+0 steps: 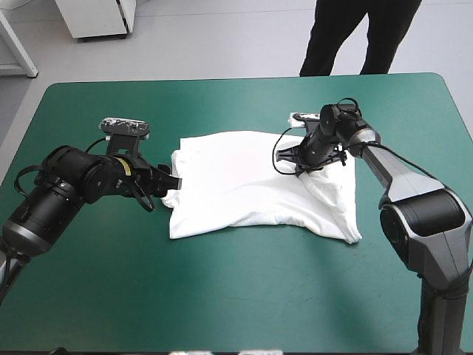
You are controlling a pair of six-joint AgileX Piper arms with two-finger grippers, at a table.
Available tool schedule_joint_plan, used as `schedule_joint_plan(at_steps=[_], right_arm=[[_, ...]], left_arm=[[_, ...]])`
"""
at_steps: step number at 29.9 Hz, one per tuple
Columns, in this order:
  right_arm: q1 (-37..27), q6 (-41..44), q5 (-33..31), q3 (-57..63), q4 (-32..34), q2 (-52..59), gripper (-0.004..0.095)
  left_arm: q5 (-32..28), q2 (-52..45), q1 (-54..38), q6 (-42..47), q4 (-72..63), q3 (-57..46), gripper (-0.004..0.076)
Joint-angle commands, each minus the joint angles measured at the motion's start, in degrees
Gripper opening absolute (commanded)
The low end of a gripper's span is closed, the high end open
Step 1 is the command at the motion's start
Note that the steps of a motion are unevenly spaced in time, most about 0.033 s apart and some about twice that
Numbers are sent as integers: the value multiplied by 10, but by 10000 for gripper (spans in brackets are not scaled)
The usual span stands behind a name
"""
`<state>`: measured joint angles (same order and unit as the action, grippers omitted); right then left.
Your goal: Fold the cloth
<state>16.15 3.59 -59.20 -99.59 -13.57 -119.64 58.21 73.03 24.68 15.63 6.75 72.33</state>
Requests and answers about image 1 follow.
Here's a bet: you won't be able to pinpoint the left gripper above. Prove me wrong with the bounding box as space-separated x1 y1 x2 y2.
124 154 184 197

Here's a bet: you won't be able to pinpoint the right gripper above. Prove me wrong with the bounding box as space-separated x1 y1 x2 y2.
275 133 349 169

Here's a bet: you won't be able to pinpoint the white T-shirt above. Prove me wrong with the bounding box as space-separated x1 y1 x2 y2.
160 129 364 246

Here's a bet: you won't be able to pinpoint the person's legs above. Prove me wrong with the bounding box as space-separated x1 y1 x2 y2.
299 0 423 78

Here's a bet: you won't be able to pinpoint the white cabinet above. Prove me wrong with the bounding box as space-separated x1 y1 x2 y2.
55 0 138 42

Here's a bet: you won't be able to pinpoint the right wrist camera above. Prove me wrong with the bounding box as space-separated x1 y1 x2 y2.
287 111 321 129

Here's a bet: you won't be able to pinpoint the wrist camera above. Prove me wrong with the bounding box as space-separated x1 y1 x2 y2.
98 117 152 141
287 111 321 129

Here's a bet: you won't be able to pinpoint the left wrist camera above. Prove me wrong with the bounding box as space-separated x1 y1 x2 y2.
98 117 152 141

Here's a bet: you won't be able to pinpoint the white table frame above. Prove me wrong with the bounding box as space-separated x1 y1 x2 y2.
0 7 39 79

